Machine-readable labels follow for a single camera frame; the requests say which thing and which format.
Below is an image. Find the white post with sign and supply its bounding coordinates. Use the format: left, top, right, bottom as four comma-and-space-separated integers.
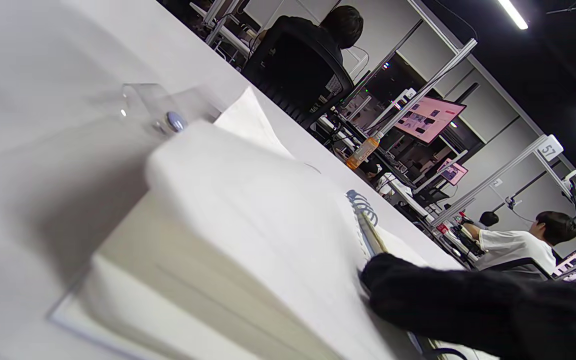
430, 134, 565, 228

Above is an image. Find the spiral lined notebook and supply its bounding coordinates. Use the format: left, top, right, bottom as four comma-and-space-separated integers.
48, 82, 499, 360

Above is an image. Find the black mesh office chair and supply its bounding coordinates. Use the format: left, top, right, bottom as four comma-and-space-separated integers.
242, 25, 355, 130

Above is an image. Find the orange drink bottle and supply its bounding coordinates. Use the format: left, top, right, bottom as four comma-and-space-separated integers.
345, 131, 385, 171

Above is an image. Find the person's right hand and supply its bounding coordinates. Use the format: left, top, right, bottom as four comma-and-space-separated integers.
360, 252, 576, 360

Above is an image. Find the small pink screen monitor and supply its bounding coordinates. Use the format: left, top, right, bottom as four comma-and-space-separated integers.
435, 159, 469, 187

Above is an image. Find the ceiling light strip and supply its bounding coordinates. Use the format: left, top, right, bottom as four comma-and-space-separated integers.
497, 0, 530, 31

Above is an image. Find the silver aluminium frame beam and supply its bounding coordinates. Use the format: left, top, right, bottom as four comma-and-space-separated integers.
368, 37, 479, 136

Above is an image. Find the large pink screen monitor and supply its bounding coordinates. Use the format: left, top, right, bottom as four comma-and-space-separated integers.
394, 96, 467, 145

